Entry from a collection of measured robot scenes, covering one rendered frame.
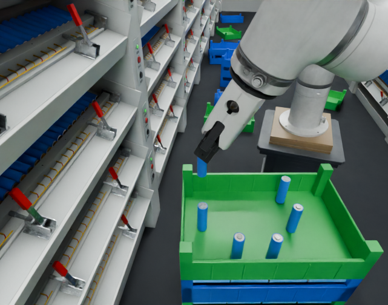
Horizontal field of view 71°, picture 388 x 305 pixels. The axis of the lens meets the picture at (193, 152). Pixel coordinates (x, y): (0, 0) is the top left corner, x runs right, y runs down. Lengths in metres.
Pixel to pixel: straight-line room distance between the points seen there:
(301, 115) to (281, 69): 0.80
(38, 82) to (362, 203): 1.31
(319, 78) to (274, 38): 0.74
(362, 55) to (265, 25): 0.10
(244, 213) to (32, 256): 0.37
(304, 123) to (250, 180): 0.59
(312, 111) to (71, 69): 0.85
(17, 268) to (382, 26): 0.53
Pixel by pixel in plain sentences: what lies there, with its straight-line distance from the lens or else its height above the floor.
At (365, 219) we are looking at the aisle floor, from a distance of 1.37.
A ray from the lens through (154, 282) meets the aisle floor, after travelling 1.04.
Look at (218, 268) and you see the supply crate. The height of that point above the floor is 0.51.
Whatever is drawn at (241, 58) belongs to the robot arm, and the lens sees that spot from 0.35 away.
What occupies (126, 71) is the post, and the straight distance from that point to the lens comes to 0.76.
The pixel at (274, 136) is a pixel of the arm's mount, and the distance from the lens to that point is 1.11.
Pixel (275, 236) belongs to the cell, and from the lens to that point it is 0.47.
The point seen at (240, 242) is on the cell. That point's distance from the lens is 0.46.
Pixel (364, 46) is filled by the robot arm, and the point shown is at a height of 0.83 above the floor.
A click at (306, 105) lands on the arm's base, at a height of 0.44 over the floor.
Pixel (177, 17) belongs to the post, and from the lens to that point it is 1.41.
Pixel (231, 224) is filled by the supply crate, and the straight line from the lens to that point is 0.55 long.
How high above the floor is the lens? 0.92
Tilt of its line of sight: 38 degrees down
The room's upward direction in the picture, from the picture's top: straight up
